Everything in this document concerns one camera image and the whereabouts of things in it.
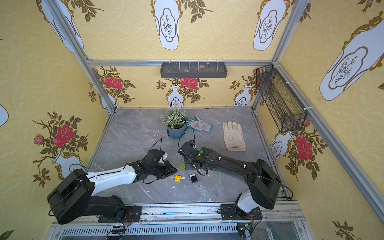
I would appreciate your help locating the grey wall shelf tray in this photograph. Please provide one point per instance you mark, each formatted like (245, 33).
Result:
(193, 69)

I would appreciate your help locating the teal grey work glove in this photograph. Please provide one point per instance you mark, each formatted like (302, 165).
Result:
(198, 124)

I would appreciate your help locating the lime green lego brick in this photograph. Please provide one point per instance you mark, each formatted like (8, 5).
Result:
(182, 166)

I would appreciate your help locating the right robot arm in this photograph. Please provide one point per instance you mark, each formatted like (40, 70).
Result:
(264, 184)

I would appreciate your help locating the green artificial plant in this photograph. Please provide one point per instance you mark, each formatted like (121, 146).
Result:
(174, 118)

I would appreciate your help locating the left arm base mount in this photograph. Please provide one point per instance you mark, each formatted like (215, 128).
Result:
(131, 214)

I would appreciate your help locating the black wire mesh basket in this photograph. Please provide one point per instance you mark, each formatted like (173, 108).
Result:
(287, 111)

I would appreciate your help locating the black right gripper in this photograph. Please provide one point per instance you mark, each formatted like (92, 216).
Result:
(186, 150)

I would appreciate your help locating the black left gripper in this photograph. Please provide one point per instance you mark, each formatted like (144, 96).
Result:
(162, 169)

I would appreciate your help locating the black lego brick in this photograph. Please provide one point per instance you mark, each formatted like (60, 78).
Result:
(193, 178)

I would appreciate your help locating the aluminium corner post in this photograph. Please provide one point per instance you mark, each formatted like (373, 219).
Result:
(58, 15)

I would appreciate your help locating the grey plant pot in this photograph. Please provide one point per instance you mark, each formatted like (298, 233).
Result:
(176, 133)

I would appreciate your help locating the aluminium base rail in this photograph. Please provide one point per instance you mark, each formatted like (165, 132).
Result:
(192, 221)

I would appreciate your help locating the yellow lego brick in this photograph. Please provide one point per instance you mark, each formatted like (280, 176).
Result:
(178, 179)

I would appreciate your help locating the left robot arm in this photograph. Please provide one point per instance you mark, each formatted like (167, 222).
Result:
(77, 195)

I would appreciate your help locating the beige work glove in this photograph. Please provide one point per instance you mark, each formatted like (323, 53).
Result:
(233, 137)

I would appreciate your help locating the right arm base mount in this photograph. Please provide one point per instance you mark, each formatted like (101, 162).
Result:
(231, 212)

